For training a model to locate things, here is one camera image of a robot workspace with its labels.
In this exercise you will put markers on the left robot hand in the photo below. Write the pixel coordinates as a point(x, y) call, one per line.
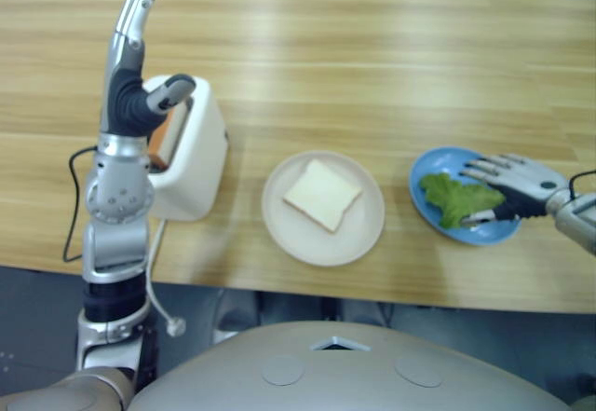
point(122, 99)

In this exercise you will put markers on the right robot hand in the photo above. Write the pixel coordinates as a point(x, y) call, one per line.
point(526, 180)

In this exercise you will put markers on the green lettuce leaf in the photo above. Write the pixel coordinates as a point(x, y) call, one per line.
point(454, 196)

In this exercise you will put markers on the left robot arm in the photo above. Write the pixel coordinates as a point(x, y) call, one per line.
point(116, 206)

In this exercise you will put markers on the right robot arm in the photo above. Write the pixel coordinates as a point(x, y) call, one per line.
point(575, 217)

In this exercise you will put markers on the blue plate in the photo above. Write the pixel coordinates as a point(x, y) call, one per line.
point(437, 164)

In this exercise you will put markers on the cream toaster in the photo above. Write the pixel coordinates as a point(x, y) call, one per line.
point(198, 150)

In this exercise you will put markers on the beige plate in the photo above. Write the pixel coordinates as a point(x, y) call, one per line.
point(298, 238)

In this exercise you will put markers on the robot body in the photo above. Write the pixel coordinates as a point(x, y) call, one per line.
point(344, 378)

